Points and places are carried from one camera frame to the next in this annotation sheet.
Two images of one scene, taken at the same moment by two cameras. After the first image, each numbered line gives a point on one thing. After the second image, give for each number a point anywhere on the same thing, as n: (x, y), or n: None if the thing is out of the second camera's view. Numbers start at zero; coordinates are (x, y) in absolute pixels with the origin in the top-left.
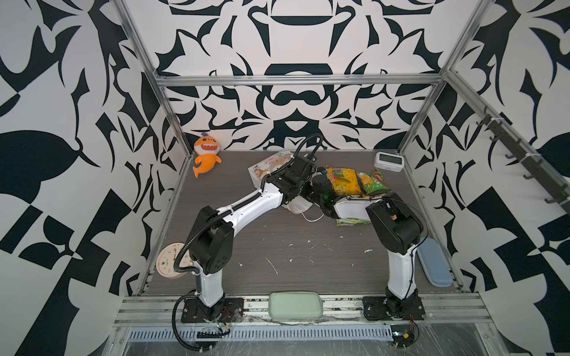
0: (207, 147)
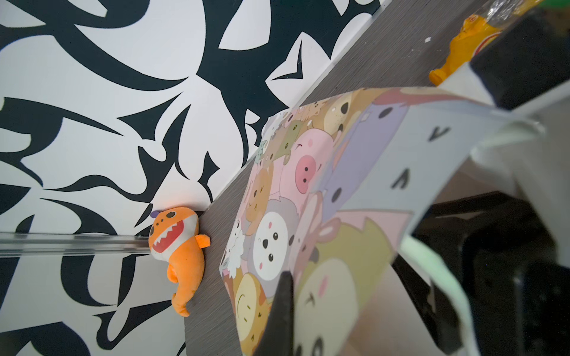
0: (172, 236)
